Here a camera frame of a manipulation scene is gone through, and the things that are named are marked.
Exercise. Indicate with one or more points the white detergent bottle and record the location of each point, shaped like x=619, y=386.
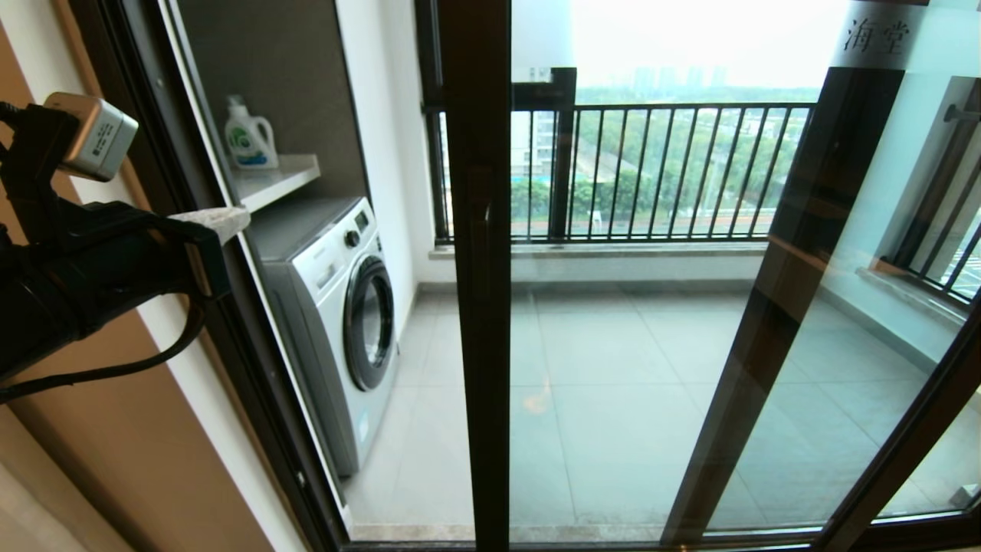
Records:
x=249, y=138

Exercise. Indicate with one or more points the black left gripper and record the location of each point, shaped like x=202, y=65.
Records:
x=130, y=261

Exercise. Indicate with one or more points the black balcony railing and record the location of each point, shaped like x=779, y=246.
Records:
x=659, y=169

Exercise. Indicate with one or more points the white curtain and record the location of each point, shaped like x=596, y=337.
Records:
x=38, y=506

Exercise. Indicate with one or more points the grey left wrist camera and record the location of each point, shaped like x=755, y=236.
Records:
x=96, y=138

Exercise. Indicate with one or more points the dark balcony window frame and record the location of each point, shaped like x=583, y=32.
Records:
x=563, y=153

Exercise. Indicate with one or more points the dark brown cabinet niche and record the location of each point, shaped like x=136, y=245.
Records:
x=283, y=69

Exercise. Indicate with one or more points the brown sliding door frame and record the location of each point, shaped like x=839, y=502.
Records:
x=766, y=345

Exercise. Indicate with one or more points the white shelf board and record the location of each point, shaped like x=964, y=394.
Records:
x=280, y=180

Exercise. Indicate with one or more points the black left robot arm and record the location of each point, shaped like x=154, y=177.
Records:
x=23, y=330

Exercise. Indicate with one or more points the grey stone window sill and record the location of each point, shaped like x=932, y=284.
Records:
x=613, y=249

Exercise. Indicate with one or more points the dark brown glass sliding door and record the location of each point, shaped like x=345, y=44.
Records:
x=479, y=115

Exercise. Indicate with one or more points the white front-load washing machine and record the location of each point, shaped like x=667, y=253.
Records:
x=329, y=322

